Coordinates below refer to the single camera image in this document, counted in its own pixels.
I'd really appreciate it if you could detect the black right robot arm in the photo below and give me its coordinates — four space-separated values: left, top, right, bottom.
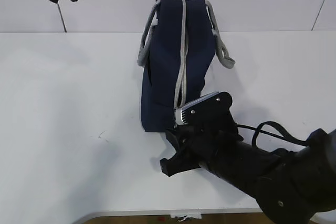
160 92 335 223

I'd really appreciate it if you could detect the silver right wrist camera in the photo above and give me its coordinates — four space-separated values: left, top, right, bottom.
174 91 233 126

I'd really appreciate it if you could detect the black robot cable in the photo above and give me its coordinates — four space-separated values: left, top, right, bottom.
235 121 310 147

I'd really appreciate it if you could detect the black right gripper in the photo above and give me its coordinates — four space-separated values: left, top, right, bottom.
159 91 245 177

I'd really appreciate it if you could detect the navy blue insulated lunch bag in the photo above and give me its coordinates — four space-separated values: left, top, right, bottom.
137 0 235 132

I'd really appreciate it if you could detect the white paper scrap under table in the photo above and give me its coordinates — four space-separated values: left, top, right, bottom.
170 209 202 222

